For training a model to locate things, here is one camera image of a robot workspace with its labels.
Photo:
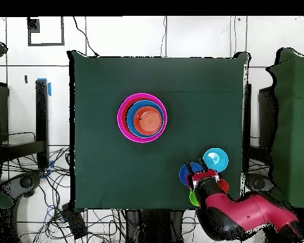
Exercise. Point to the dark blue small bowl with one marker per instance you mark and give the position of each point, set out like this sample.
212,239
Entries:
183,174

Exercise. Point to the light blue small bowl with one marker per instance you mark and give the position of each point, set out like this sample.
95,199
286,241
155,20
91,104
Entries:
215,160

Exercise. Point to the orange plastic cup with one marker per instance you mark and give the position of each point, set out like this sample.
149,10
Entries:
224,185

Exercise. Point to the green plastic cup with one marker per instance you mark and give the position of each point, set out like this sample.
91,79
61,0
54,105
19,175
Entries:
193,198

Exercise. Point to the orange small bowl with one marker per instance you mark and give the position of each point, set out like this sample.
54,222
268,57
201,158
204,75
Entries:
148,121

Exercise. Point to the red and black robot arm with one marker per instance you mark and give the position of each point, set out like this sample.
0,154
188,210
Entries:
243,212

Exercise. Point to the black floor stand base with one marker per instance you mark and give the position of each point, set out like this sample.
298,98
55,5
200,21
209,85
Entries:
259,183
25,182

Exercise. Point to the blue medium bowl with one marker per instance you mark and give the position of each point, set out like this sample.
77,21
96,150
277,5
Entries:
130,121

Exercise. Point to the pink large bowl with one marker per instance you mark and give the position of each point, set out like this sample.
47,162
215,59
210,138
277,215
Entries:
119,119

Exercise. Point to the dark green tablecloth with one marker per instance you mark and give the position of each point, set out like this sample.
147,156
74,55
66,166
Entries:
103,88

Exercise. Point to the black power strip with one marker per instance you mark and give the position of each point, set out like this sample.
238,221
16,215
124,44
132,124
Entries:
74,222

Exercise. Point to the black post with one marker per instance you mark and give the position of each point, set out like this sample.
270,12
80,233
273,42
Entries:
247,114

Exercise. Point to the black frame with blue tape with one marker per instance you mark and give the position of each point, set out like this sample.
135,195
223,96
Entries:
41,114

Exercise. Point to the black square floor frame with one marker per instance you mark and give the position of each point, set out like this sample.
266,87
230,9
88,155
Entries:
33,25

